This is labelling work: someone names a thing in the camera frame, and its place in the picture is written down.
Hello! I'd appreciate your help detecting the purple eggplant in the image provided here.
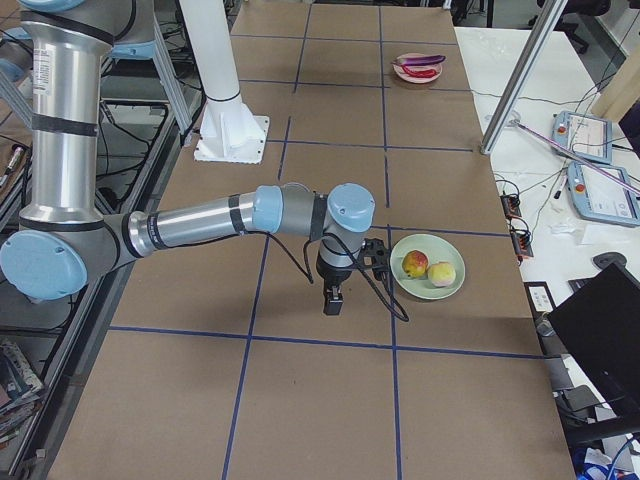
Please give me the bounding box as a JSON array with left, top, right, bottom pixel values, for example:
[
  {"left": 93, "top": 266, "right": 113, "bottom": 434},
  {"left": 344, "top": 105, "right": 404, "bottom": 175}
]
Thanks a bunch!
[{"left": 392, "top": 54, "right": 446, "bottom": 67}]

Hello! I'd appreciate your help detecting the teach pendant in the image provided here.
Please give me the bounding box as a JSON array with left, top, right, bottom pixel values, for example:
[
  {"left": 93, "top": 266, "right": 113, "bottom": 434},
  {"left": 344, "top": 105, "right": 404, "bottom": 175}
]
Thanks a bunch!
[
  {"left": 567, "top": 161, "right": 639, "bottom": 227},
  {"left": 551, "top": 111, "right": 613, "bottom": 165}
]

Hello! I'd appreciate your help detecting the orange circuit board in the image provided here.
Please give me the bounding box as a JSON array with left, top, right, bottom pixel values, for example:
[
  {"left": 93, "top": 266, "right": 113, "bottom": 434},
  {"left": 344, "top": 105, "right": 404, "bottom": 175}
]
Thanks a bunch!
[
  {"left": 510, "top": 228, "right": 534, "bottom": 262},
  {"left": 500, "top": 193, "right": 521, "bottom": 219}
]

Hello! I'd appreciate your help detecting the red apple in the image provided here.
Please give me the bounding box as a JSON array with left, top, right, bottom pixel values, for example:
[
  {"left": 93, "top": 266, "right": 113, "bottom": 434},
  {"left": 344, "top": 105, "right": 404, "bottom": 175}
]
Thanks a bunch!
[{"left": 401, "top": 250, "right": 429, "bottom": 279}]

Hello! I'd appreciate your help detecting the black monitor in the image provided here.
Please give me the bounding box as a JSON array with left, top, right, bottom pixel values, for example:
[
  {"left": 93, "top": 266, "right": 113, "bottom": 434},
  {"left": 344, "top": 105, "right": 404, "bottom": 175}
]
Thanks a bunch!
[{"left": 548, "top": 263, "right": 639, "bottom": 415}]

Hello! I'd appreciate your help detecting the white pillar with base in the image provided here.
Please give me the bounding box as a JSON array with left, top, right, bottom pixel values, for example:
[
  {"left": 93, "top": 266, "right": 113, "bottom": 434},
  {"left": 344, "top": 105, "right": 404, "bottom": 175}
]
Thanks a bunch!
[{"left": 180, "top": 0, "right": 270, "bottom": 164}]

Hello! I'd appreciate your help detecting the yellow green peach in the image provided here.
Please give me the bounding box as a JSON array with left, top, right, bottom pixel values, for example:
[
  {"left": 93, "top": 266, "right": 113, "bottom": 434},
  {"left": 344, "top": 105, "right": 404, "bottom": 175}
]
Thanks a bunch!
[{"left": 427, "top": 261, "right": 457, "bottom": 288}]

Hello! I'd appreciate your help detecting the pink plate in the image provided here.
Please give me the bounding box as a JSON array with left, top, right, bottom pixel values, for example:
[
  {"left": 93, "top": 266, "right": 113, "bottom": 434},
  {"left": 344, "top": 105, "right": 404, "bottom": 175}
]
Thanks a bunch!
[{"left": 391, "top": 53, "right": 446, "bottom": 84}]

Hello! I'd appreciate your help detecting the lower teach pendant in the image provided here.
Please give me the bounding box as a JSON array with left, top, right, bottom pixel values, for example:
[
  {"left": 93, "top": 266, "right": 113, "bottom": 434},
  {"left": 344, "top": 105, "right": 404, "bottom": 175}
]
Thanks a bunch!
[{"left": 567, "top": 161, "right": 639, "bottom": 227}]

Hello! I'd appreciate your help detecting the aluminium frame post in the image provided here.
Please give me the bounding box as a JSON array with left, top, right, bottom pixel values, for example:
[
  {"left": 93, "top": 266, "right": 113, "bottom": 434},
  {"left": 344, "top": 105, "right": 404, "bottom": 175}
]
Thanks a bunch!
[{"left": 480, "top": 0, "right": 568, "bottom": 155}]

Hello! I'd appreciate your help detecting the upper teach pendant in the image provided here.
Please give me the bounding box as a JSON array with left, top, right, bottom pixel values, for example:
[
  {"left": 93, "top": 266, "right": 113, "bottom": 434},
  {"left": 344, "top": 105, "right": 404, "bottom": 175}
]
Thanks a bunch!
[{"left": 551, "top": 111, "right": 613, "bottom": 165}]

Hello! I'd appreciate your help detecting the stack of books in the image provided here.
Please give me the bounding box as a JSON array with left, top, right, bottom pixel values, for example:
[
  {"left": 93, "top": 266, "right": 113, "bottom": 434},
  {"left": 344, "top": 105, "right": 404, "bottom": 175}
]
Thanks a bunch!
[{"left": 1, "top": 338, "right": 45, "bottom": 447}]

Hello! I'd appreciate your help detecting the red chili pepper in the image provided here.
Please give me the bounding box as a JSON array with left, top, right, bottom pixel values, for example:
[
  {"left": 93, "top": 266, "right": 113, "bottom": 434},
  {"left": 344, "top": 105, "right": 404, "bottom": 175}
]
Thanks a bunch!
[{"left": 402, "top": 67, "right": 440, "bottom": 82}]

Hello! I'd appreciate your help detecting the reacher grabber stick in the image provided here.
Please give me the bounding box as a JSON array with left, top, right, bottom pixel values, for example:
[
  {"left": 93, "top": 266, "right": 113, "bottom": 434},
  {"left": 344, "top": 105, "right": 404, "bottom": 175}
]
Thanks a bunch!
[{"left": 508, "top": 112, "right": 640, "bottom": 197}]

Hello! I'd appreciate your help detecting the green plate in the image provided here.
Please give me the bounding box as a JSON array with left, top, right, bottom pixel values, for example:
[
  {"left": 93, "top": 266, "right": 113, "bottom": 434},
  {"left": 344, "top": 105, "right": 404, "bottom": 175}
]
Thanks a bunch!
[{"left": 390, "top": 234, "right": 466, "bottom": 300}]

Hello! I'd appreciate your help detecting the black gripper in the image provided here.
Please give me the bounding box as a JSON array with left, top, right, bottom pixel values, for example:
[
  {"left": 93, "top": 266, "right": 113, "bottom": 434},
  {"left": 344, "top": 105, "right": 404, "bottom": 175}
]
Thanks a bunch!
[{"left": 316, "top": 259, "right": 352, "bottom": 315}]

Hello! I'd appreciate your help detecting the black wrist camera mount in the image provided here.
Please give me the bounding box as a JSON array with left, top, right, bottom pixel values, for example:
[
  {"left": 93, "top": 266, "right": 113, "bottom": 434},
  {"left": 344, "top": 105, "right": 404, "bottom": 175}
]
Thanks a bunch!
[{"left": 358, "top": 238, "right": 390, "bottom": 282}]

